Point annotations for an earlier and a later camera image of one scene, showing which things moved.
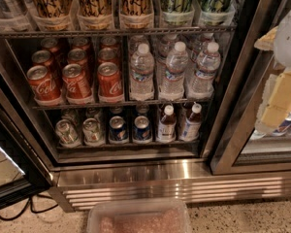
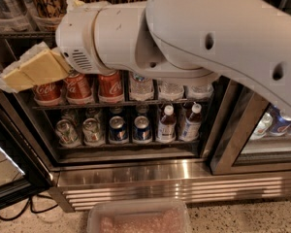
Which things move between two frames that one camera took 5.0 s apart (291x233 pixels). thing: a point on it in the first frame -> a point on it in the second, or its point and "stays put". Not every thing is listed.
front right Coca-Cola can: (110, 86) stays put
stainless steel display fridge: (137, 94) stays put
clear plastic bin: (139, 216) stays put
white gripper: (289, 36) -> (73, 38)
